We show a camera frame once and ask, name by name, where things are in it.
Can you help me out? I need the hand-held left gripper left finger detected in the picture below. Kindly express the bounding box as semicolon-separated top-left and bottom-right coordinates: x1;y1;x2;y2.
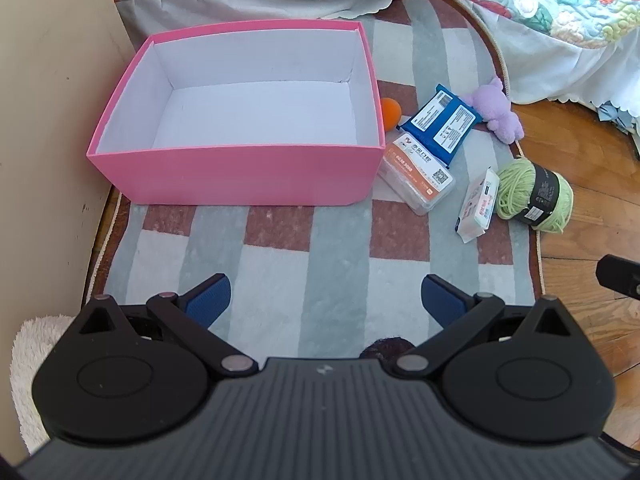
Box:
70;273;258;380

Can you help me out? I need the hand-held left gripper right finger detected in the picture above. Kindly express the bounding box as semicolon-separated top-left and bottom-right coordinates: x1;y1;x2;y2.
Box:
391;274;576;379

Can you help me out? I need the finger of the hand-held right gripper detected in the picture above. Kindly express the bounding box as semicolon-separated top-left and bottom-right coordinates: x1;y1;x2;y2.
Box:
595;254;640;303

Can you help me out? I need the pink cardboard box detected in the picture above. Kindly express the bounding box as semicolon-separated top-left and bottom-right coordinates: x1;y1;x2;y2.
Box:
86;19;387;207

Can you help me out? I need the clear plastic box orange label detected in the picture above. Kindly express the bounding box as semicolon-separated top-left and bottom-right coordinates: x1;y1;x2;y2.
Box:
377;132;457;217

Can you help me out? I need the green yarn ball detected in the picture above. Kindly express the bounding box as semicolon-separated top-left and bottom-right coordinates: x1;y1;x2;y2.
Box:
495;157;574;234

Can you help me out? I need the blue packet with white labels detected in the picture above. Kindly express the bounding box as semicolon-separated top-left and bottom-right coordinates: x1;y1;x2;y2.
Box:
400;83;483;168

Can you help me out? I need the orange egg-shaped sponge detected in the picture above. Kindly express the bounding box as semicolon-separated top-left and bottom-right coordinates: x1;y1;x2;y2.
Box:
381;98;403;131

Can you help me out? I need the dark maroon cloth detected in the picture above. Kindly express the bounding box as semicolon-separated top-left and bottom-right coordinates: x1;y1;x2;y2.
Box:
360;337;417;361

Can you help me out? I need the checkered rug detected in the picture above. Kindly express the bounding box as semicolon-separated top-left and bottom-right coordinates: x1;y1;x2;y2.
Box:
82;0;546;361

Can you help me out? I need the light blue crumpled cloth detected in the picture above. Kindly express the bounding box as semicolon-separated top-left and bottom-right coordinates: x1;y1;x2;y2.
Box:
597;100;640;136

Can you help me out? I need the white fluffy mat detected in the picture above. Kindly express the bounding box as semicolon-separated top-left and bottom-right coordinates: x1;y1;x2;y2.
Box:
10;314;76;453

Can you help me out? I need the purple plush toy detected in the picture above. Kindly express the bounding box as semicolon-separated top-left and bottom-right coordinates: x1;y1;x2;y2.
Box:
460;76;526;145

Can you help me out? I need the beige wooden cabinet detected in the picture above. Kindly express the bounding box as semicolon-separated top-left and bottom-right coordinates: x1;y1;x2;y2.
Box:
0;0;136;341

